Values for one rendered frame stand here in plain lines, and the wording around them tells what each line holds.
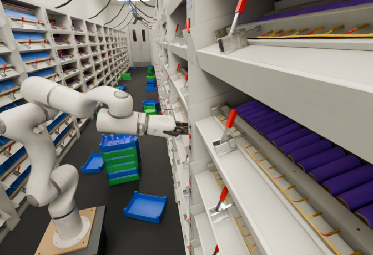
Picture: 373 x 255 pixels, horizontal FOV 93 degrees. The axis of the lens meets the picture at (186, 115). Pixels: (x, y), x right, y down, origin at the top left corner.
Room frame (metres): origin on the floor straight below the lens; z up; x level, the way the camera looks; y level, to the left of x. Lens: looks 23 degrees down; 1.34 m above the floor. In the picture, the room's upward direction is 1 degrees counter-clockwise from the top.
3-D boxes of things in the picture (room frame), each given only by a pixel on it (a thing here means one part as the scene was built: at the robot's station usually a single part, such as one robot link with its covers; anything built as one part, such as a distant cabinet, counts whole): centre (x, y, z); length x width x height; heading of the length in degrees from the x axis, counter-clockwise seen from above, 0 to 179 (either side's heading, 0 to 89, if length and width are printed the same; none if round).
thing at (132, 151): (1.50, 0.67, 0.36); 0.30 x 0.20 x 0.08; 107
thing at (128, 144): (1.50, 0.67, 0.44); 0.30 x 0.20 x 0.08; 107
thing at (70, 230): (0.70, 0.69, 0.39); 0.19 x 0.19 x 0.18
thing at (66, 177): (0.74, 0.68, 0.60); 0.19 x 0.12 x 0.24; 164
